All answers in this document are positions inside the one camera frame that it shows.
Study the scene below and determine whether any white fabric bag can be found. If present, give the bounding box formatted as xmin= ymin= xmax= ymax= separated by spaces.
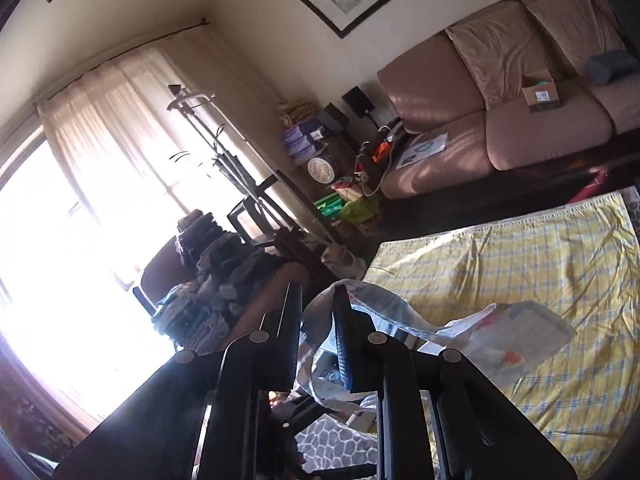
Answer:
xmin=295 ymin=280 xmax=578 ymax=421

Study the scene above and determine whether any yellow plaid tablecloth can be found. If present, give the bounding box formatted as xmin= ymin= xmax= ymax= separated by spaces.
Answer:
xmin=362 ymin=192 xmax=640 ymax=478

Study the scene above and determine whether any green bag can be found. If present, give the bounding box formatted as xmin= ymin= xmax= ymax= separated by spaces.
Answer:
xmin=312 ymin=192 xmax=383 ymax=223

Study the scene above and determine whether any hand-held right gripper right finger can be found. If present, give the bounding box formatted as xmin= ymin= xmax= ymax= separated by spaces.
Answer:
xmin=330 ymin=285 xmax=578 ymax=480

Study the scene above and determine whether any dark wooden chair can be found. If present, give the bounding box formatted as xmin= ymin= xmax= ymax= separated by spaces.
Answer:
xmin=132 ymin=170 xmax=346 ymax=321

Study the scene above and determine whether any white round container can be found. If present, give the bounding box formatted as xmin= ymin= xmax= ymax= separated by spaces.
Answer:
xmin=320 ymin=245 xmax=366 ymax=281

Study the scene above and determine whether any purple boxes stack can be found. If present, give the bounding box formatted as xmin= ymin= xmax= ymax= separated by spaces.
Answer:
xmin=281 ymin=120 xmax=326 ymax=166

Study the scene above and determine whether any small cardboard box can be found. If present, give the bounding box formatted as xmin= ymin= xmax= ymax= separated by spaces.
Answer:
xmin=521 ymin=69 xmax=563 ymax=112

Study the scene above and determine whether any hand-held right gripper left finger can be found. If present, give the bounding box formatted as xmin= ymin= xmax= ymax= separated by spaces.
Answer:
xmin=52 ymin=282 xmax=306 ymax=480

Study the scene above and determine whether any cream curtain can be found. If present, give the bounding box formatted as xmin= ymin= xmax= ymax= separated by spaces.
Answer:
xmin=35 ymin=25 xmax=281 ymax=281

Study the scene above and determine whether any straw bundle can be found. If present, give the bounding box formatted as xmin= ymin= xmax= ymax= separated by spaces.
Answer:
xmin=277 ymin=99 xmax=313 ymax=126

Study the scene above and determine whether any curtain rod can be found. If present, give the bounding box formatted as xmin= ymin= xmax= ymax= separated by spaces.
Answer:
xmin=32 ymin=19 xmax=211 ymax=108

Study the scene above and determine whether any pile of folded clothes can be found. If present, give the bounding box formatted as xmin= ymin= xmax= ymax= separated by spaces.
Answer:
xmin=152 ymin=212 xmax=281 ymax=351

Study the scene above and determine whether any white cable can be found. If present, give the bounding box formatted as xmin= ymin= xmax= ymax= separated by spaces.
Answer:
xmin=357 ymin=120 xmax=401 ymax=196

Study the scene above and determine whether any grey cushion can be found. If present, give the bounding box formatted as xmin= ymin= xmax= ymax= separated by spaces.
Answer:
xmin=586 ymin=51 xmax=633 ymax=86

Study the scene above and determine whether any paper sheet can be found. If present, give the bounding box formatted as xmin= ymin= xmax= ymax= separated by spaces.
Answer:
xmin=395 ymin=132 xmax=448 ymax=170

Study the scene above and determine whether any grey patterned blanket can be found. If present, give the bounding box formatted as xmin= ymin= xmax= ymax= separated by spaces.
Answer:
xmin=295 ymin=417 xmax=376 ymax=471

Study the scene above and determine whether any black speaker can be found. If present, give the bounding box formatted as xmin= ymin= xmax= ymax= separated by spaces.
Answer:
xmin=317 ymin=104 xmax=351 ymax=133
xmin=342 ymin=86 xmax=376 ymax=117

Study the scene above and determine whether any brown sofa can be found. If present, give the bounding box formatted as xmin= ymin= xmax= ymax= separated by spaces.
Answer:
xmin=376 ymin=0 xmax=640 ymax=200

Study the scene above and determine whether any round tin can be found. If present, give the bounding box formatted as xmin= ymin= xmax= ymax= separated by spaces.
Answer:
xmin=306 ymin=156 xmax=337 ymax=184

